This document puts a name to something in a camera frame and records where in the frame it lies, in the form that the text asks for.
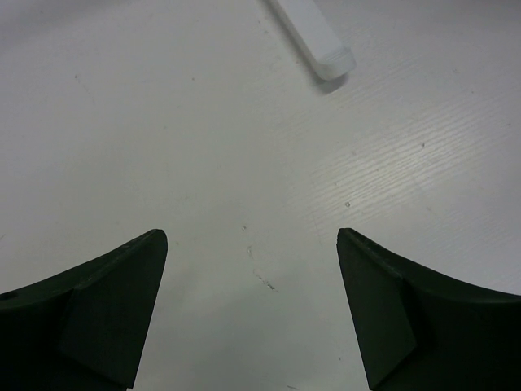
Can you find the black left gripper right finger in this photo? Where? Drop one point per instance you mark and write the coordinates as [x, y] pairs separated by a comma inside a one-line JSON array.
[[418, 329]]

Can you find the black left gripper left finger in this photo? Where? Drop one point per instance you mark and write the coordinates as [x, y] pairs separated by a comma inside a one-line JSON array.
[[84, 328]]

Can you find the metal clothes rack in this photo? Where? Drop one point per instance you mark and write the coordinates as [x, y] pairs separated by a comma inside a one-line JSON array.
[[326, 54]]

